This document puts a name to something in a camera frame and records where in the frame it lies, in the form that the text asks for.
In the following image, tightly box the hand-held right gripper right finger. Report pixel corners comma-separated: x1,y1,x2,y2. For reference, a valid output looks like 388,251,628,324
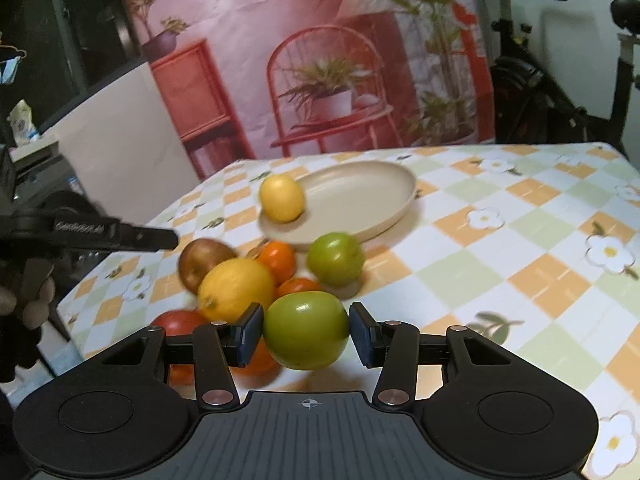
348,302,516,409

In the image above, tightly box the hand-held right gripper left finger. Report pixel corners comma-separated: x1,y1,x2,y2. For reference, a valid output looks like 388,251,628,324
100,302,265,409

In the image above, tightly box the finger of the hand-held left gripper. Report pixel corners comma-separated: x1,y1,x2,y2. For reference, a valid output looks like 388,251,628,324
116,221,180,254

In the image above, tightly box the orange tangerine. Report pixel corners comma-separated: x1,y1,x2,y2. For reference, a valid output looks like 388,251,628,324
256,241,297,286
275,277,323,301
227,335,281,376

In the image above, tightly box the large yellow lemon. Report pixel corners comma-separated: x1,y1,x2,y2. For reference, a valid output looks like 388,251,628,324
197,257,276,325

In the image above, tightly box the green apple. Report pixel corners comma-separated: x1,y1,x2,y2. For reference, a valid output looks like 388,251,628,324
306,232,366,289
262,290,351,372

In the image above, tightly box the dark red apple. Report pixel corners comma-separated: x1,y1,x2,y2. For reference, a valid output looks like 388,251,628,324
178,239,240,295

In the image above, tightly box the bright red apple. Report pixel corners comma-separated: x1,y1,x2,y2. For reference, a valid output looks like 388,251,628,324
150,310,208,386

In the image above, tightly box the beige oval plate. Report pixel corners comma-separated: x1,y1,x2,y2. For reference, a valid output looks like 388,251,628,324
257,160,418,253

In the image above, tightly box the small yellow lemon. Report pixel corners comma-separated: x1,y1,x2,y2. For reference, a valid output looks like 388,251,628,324
259,174,306,224

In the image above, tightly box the person's left hand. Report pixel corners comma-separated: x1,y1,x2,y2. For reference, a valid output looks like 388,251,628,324
0,259,57,331

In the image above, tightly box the white plastic bag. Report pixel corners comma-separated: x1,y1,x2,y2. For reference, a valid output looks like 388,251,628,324
7,100,41,143

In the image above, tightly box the white cabinet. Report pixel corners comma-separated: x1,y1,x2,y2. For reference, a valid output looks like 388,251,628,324
37,57,201,241

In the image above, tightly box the checked floral tablecloth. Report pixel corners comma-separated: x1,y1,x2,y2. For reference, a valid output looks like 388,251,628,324
42,142,640,480

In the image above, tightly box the blue face mask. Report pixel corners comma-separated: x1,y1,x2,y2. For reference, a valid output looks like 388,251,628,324
0,45,26,86

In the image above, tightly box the dark glass door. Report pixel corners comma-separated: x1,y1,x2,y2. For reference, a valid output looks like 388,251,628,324
0,0,146,131

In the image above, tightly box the printed pink backdrop cloth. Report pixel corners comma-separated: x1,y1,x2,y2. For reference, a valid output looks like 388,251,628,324
114,0,496,181

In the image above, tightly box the black exercise bike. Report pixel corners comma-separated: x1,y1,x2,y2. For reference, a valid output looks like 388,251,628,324
460,0,640,156

